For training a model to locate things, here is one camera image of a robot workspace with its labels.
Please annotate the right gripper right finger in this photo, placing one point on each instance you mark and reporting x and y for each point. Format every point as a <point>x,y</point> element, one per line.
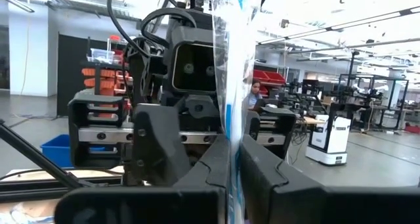
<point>328,207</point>

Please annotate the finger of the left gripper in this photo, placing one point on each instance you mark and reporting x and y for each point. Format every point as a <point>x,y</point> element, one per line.
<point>253,125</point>
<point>157,145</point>

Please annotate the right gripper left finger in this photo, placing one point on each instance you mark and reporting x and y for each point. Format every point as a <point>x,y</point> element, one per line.
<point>147,207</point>

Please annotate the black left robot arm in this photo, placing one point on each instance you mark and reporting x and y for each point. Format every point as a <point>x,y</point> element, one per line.
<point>144,73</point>

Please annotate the person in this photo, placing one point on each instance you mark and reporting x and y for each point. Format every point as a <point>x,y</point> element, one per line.
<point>256,96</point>

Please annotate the blue plastic bin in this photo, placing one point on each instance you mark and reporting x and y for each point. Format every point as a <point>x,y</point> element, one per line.
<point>55,151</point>

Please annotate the red storage bins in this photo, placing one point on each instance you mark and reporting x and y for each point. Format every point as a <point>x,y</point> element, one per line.
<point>269,77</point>

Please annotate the shelf with orange bins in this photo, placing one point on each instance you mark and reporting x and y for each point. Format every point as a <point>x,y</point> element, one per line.
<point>105,82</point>

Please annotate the cluttered work desk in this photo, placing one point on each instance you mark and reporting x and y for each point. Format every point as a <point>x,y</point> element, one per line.
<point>305,99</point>

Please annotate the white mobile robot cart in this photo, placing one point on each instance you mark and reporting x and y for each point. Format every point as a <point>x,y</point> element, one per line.
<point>328,142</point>

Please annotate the clear plastic box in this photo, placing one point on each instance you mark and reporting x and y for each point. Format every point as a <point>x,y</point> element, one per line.
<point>101,56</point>

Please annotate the black framed robot workstation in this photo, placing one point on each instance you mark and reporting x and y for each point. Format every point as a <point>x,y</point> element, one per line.
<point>361,102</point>

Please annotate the red floor object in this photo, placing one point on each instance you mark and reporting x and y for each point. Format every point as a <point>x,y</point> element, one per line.
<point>412,128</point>

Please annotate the linear ceiling light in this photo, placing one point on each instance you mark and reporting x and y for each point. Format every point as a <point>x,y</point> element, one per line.
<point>361,22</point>
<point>16,2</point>

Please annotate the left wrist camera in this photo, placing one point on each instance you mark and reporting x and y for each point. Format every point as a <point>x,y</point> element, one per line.
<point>193,69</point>

